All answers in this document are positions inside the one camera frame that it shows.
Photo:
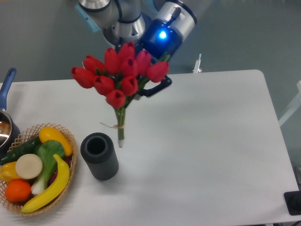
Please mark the green cucumber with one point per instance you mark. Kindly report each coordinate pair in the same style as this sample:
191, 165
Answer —
27, 147

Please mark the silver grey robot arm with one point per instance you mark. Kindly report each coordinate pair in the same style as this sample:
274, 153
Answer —
122, 21

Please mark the black device at table edge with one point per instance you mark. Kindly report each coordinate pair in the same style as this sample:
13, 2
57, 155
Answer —
293, 202

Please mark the yellow bell pepper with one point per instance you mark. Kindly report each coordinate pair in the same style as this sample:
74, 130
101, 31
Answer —
8, 172

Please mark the blue handled saucepan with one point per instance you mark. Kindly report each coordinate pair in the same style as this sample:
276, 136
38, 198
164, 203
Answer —
8, 130

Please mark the green bok choy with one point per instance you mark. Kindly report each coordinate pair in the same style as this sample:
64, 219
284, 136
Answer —
46, 152

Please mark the dark grey ribbed vase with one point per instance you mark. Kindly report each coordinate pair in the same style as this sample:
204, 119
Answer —
97, 149

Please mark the red tulip bouquet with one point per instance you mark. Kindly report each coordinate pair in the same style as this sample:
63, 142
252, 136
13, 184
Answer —
120, 77

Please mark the dark red fruit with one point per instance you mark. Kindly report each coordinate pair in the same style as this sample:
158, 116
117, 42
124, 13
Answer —
54, 175

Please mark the woven wicker basket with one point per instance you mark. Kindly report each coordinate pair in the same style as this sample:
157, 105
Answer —
25, 136

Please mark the orange fruit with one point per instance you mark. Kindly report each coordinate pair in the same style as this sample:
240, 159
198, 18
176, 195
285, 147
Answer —
18, 191

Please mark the beige round disc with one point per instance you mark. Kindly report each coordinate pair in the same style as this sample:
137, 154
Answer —
29, 166

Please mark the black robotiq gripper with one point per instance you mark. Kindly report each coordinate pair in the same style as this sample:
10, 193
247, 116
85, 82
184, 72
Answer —
160, 40

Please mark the white frame at right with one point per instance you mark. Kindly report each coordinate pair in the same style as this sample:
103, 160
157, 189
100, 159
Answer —
292, 107

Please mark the yellow banana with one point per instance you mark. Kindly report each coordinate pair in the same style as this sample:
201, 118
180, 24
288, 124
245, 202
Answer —
53, 190

